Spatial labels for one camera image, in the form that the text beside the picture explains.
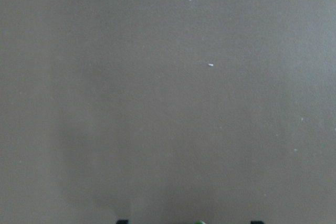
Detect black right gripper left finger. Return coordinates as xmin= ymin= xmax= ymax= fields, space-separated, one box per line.
xmin=116 ymin=219 xmax=129 ymax=224

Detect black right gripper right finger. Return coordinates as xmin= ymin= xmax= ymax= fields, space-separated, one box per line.
xmin=250 ymin=220 xmax=264 ymax=224

